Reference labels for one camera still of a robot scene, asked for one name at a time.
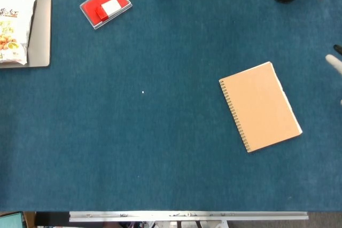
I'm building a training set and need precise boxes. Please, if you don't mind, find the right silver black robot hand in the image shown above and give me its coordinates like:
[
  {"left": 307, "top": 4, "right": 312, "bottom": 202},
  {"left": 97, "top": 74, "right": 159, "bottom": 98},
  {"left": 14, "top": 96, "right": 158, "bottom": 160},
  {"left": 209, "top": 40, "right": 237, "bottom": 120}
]
[{"left": 325, "top": 44, "right": 342, "bottom": 76}]

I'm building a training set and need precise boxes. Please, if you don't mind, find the kraft cover spiral notebook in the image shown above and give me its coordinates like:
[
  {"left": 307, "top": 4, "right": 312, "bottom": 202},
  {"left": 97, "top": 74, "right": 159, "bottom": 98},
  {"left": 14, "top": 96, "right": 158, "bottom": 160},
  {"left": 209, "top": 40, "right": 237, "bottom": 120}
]
[{"left": 219, "top": 61, "right": 303, "bottom": 153}]

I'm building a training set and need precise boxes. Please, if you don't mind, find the red and white block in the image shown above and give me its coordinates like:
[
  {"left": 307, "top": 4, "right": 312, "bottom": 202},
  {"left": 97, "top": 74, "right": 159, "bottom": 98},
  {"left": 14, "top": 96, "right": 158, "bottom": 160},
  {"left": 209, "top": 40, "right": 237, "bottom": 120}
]
[{"left": 95, "top": 0, "right": 121, "bottom": 22}]

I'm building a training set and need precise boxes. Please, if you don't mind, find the blue felt table cloth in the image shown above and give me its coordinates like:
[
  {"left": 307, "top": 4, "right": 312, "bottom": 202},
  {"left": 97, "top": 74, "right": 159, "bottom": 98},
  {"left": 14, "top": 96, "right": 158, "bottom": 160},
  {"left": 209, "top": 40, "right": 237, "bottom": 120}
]
[{"left": 0, "top": 0, "right": 342, "bottom": 213}]

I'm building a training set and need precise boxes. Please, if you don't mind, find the red ink pad tray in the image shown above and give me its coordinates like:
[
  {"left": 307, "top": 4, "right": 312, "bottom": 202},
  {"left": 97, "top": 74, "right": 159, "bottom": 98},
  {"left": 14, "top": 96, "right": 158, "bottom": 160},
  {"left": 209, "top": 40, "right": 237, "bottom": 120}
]
[{"left": 79, "top": 0, "right": 133, "bottom": 30}]

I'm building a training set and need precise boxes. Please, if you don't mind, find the white snack bag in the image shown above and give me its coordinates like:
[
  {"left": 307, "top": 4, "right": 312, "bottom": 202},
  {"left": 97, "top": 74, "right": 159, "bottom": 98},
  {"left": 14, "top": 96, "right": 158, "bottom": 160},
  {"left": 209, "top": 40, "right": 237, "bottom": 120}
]
[{"left": 0, "top": 0, "right": 37, "bottom": 66}]

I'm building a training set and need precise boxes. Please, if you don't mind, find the teal flat object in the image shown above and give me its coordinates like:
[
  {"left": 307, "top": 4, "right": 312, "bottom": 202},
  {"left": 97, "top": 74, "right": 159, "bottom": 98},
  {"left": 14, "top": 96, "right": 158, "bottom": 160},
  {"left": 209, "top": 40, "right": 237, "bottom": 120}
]
[{"left": 0, "top": 211, "right": 25, "bottom": 228}]

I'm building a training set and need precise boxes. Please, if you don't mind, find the aluminium table edge rail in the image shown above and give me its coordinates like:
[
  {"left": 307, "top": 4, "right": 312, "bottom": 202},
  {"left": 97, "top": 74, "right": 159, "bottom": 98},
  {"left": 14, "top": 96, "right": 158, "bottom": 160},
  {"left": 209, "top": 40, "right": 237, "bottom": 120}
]
[{"left": 68, "top": 211, "right": 309, "bottom": 223}]

